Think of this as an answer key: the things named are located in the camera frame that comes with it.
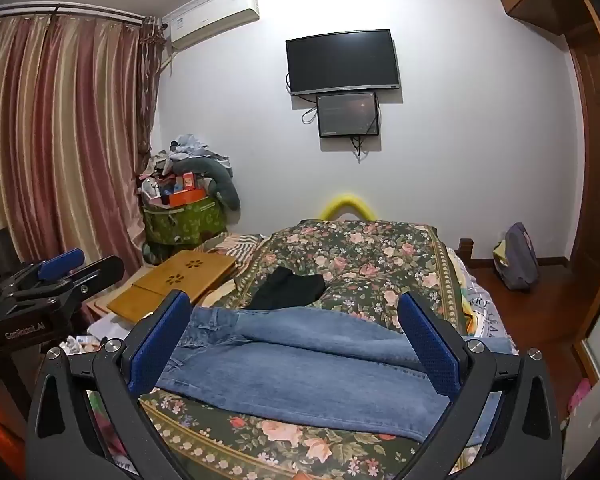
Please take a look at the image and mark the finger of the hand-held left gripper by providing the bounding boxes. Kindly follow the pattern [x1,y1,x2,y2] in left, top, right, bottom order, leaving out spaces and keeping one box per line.
[55,255,126,306]
[0,248,85,295]

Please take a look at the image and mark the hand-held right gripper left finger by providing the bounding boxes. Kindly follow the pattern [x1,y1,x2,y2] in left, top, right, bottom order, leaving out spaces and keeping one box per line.
[27,290,201,480]

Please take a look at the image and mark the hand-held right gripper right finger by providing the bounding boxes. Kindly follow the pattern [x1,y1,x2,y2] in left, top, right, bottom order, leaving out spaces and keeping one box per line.
[395,291,563,480]

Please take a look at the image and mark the blue denim pants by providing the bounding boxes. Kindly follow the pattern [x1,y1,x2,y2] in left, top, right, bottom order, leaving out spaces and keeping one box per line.
[152,305,511,448]

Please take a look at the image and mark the wooden lap desk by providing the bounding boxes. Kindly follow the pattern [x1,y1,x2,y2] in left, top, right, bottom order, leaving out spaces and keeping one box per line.
[106,251,236,322]

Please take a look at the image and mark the white printed bedsheet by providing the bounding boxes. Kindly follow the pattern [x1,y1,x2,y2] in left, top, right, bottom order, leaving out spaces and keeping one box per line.
[460,260,511,341]

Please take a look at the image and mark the green patterned storage bag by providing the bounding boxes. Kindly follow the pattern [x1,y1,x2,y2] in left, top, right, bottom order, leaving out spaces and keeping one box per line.
[142,195,228,247]

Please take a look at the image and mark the floral blanket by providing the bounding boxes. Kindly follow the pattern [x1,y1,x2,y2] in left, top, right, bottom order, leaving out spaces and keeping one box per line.
[140,219,486,480]

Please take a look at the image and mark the orange box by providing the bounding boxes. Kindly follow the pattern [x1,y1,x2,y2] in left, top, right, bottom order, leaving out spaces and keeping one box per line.
[167,187,206,207]

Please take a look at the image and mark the striped cloth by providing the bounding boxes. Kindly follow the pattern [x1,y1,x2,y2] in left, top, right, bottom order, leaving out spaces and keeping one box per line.
[215,234,268,263]

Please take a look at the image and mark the grey backpack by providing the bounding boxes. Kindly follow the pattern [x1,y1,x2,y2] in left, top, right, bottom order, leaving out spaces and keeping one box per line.
[495,222,540,292]

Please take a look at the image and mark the striped pink curtain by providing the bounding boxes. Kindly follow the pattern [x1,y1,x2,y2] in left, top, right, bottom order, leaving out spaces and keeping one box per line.
[0,10,163,271]

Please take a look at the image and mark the black cloth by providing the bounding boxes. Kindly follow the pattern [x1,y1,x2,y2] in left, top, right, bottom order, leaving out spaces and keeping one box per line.
[245,266,327,311]

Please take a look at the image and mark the pile of clothes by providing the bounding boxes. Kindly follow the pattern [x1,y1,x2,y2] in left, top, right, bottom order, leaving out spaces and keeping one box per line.
[147,134,231,176]

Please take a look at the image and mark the pink slipper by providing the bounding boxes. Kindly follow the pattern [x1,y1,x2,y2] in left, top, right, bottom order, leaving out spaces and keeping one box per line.
[567,377,593,416]

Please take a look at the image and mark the yellow foam tube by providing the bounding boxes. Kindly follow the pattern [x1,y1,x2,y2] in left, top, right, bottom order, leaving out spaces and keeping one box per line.
[317,191,378,223]

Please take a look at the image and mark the white air conditioner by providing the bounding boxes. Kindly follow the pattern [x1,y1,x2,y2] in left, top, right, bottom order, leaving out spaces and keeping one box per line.
[167,0,261,52]

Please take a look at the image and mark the black monitor cable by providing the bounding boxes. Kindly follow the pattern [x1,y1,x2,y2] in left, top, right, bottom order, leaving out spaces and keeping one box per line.
[347,135,376,162]

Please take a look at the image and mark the small black wall monitor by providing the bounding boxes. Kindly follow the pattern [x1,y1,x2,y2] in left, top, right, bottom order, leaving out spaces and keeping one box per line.
[316,91,379,138]

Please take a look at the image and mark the black wall television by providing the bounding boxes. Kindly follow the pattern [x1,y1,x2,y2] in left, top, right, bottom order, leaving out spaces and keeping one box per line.
[285,29,399,97]

